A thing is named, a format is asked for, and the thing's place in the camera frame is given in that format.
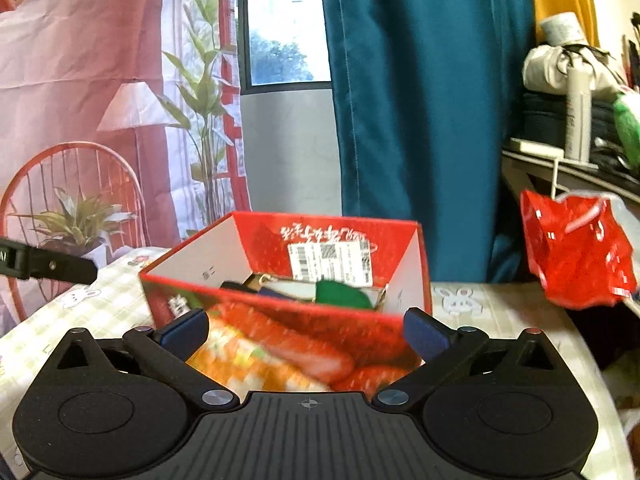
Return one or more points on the teal curtain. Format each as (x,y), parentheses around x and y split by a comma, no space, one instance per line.
(424,93)

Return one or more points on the printed room scene backdrop cloth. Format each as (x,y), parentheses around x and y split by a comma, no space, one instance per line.
(120,123)

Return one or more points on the green plush toy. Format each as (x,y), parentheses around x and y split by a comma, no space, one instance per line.
(627,123)

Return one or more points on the checkered bunny tablecloth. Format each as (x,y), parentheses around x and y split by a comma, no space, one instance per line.
(115,302)

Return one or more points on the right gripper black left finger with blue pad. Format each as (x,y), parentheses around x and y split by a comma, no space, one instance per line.
(162,355)

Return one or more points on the white wire rack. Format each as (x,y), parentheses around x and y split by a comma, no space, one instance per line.
(556,163)

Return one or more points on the white paper roll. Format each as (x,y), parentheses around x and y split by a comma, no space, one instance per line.
(563,29)

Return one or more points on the red strawberry cardboard box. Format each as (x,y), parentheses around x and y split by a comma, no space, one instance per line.
(261,343)

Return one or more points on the black desk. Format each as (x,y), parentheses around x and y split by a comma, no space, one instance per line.
(523,172)

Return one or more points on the black strap bag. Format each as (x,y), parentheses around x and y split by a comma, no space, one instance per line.
(268,285)

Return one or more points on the white spray bottle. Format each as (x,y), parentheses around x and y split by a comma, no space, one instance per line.
(578,115)

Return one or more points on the black suitcase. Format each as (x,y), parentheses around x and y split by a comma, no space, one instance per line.
(541,117)

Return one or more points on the dark framed window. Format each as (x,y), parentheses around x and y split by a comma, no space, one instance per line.
(282,46)

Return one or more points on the green round soft object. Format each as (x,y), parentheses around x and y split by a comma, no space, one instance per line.
(341,295)

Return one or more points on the red plastic bag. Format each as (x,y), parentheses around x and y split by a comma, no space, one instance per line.
(578,250)

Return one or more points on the white drawstring bag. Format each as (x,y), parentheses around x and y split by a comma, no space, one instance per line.
(545,70)

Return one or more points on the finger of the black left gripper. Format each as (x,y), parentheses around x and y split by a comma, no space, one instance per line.
(22,261)

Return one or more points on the small white box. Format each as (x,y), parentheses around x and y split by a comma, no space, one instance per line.
(537,149)

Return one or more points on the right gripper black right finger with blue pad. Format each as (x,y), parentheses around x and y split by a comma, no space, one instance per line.
(447,355)

